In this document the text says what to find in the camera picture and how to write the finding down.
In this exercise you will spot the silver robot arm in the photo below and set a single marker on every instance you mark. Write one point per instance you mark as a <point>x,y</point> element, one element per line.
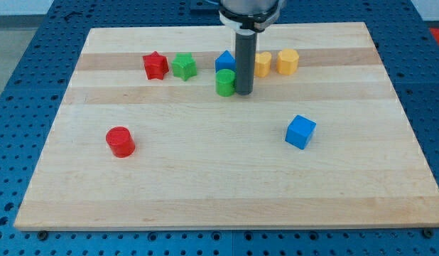
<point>247,17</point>

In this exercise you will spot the blue cube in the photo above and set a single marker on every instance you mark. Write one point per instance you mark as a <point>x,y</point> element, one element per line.
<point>300,131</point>

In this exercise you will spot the green cylinder block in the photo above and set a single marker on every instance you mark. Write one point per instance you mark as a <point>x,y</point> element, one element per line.
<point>225,82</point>

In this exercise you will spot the blue pentagon block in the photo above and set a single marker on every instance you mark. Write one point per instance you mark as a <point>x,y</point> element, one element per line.
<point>225,61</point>

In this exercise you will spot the green star block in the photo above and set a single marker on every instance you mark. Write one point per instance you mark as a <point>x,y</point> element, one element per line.
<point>184,66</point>

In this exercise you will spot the wooden board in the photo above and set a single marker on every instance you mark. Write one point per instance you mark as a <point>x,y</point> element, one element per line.
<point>206,162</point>

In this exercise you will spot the yellow heart block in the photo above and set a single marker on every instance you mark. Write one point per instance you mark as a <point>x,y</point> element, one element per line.
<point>262,64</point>

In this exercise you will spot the red star block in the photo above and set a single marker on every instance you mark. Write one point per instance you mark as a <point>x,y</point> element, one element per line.
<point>155,65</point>

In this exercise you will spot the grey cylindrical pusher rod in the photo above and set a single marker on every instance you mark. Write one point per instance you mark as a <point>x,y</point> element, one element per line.
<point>245,50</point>

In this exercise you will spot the yellow octagon block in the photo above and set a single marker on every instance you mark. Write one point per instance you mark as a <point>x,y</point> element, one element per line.
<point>287,61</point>

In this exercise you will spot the red cylinder block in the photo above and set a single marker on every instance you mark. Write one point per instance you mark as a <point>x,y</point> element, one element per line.
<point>120,142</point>

